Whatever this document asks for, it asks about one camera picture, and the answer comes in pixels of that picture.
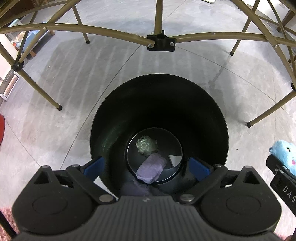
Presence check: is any tan folding camping table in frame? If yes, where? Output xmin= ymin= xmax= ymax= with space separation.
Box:
xmin=1 ymin=1 xmax=295 ymax=128

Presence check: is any crumpled clear plastic wrap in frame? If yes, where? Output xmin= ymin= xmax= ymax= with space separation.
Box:
xmin=135 ymin=136 xmax=158 ymax=155

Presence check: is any black round trash bin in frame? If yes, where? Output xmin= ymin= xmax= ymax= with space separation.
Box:
xmin=90 ymin=74 xmax=229 ymax=196

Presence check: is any purple sponge block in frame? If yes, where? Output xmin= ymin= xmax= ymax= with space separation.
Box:
xmin=136 ymin=153 xmax=167 ymax=184

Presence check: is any red plastic bucket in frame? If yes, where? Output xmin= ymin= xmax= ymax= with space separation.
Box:
xmin=0 ymin=114 xmax=5 ymax=145

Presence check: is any pink shaggy rug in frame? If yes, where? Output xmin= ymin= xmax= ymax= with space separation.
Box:
xmin=0 ymin=207 xmax=20 ymax=241

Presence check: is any light blue plush toy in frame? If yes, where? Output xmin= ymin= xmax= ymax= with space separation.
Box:
xmin=269 ymin=140 xmax=296 ymax=176

